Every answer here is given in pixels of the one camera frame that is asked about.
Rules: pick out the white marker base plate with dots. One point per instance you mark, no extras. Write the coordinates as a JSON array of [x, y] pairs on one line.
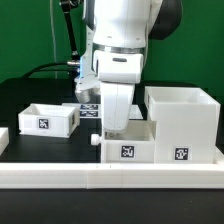
[[93, 111]]

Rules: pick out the white fence rail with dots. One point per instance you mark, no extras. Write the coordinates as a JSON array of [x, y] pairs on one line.
[[4, 139], [94, 176]]

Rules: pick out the white front drawer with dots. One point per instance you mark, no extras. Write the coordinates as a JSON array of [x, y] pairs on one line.
[[135, 145]]

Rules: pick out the white front fence rail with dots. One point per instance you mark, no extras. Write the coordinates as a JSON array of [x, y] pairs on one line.
[[94, 176]]

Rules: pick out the white rear drawer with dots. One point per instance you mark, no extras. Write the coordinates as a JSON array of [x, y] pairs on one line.
[[49, 120]]

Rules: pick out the white drawer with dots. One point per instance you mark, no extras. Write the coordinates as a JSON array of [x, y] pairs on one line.
[[49, 120], [135, 145]]

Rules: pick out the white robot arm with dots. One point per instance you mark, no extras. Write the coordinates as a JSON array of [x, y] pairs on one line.
[[124, 27]]

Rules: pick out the white left fence rail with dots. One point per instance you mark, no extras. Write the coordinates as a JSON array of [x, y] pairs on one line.
[[4, 139]]

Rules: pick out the white drawer cabinet box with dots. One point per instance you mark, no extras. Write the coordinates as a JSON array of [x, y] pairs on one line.
[[185, 124]]

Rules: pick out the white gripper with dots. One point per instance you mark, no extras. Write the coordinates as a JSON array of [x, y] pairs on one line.
[[116, 101]]

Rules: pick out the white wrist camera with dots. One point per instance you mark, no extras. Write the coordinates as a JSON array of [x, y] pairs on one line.
[[118, 68]]

